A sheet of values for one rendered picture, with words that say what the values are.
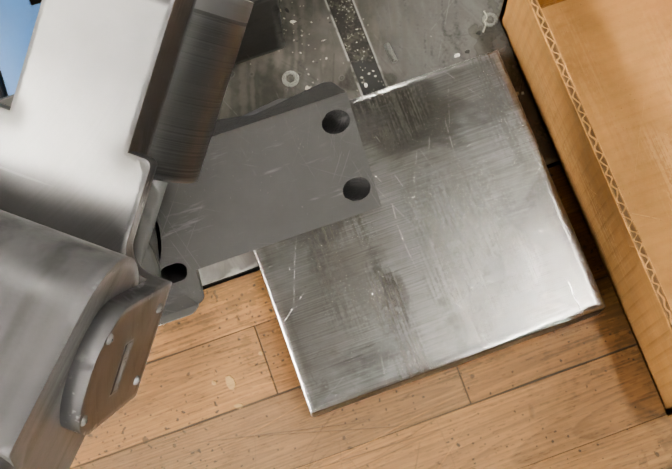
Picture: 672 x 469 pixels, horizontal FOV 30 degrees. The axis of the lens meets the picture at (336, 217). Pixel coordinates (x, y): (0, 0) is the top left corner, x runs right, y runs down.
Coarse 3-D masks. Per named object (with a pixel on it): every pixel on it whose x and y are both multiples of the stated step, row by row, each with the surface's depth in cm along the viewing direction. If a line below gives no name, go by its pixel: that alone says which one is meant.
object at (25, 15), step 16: (0, 0) 66; (16, 0) 66; (0, 16) 65; (16, 16) 65; (32, 16) 65; (0, 32) 65; (16, 32) 65; (32, 32) 65; (0, 48) 65; (16, 48) 65; (0, 64) 65; (16, 64) 65; (16, 80) 64
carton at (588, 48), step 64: (512, 0) 70; (576, 0) 74; (640, 0) 74; (576, 64) 73; (640, 64) 73; (576, 128) 66; (640, 128) 72; (576, 192) 71; (640, 192) 71; (640, 256) 63; (640, 320) 67
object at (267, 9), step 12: (264, 0) 67; (276, 0) 68; (252, 12) 68; (264, 12) 68; (276, 12) 69; (252, 24) 69; (264, 24) 70; (276, 24) 71; (252, 36) 71; (264, 36) 72; (276, 36) 72; (240, 48) 72; (252, 48) 72; (264, 48) 73; (276, 48) 74; (240, 60) 74
